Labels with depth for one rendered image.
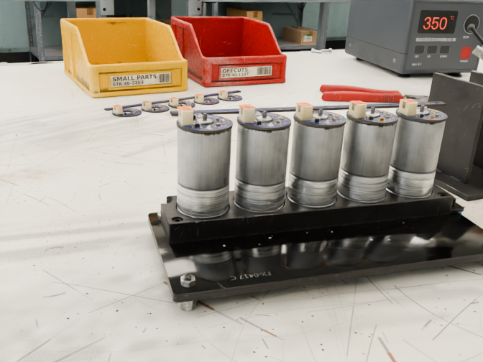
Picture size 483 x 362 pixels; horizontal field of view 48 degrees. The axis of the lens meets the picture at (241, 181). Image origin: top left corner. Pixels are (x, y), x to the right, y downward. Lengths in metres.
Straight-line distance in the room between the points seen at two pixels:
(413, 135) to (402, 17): 0.43
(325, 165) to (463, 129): 0.13
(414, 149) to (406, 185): 0.02
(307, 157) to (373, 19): 0.51
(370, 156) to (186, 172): 0.09
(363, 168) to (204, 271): 0.09
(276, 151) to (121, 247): 0.09
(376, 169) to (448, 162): 0.11
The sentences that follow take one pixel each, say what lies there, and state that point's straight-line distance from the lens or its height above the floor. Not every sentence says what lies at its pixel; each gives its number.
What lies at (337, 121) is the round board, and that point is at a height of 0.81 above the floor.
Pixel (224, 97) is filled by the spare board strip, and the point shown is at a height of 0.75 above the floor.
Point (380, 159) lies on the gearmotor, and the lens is 0.27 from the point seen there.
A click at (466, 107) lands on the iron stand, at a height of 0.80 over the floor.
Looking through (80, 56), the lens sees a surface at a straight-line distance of 0.56.
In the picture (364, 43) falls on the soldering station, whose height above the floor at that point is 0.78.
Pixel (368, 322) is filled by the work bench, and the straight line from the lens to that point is 0.22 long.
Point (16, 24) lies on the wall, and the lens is 4.69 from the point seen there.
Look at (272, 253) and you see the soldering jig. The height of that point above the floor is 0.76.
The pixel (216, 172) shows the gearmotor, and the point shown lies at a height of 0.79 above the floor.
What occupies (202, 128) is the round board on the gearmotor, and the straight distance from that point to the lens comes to 0.23.
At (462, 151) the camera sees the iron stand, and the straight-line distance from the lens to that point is 0.37.
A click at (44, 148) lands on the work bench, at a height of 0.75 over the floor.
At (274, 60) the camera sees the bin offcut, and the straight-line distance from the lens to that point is 0.61.
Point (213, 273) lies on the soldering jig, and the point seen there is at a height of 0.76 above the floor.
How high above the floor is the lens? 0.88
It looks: 23 degrees down
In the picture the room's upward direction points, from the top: 3 degrees clockwise
